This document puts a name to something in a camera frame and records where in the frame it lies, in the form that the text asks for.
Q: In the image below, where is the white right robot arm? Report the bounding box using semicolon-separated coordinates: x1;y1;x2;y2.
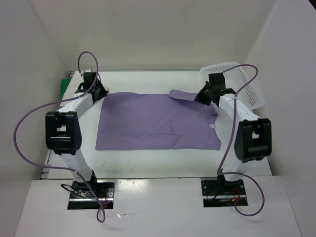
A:
195;82;272;194

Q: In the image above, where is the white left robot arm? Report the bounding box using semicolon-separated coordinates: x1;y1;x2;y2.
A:
45;81;108;198

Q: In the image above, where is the white plastic laundry basket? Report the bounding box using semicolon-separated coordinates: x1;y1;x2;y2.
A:
199;61;266;111

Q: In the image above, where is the lavender t shirt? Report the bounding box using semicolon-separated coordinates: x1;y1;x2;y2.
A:
96;90;221;151

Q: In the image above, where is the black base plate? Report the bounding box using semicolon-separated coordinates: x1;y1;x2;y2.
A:
200;177;248;208
61;180;115;210

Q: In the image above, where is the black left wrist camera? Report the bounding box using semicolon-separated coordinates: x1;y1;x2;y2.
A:
83;72;97;89

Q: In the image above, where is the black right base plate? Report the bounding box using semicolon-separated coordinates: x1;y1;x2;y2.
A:
200;177;248;208

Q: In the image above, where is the green t shirt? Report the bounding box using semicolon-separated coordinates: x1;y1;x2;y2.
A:
61;78;71;97

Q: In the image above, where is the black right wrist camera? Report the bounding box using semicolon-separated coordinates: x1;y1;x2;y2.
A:
208;73;226;89

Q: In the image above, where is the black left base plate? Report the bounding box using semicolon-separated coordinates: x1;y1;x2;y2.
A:
61;180;115;210

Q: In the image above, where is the cream white t shirt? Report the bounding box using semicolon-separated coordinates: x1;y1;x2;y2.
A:
62;71;109;104

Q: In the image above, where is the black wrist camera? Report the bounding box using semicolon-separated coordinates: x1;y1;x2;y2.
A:
208;73;226;89
83;72;97;89

